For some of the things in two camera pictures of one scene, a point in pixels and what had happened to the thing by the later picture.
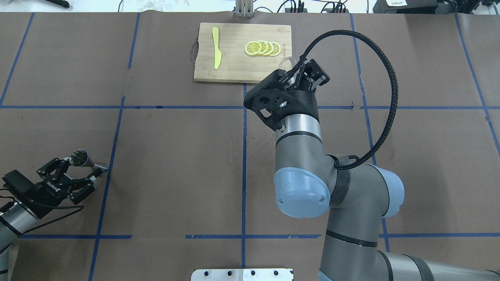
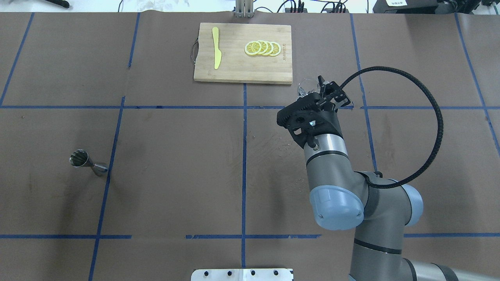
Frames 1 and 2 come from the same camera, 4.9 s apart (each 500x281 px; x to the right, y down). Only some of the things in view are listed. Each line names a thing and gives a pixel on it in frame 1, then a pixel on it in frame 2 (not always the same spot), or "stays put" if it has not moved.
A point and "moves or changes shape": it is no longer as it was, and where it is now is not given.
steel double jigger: (80, 158) stays put
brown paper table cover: (190, 165) stays put
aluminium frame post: (244, 9) stays put
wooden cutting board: (236, 65) stays put
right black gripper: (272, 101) -> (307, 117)
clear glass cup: (286, 63) moves or changes shape
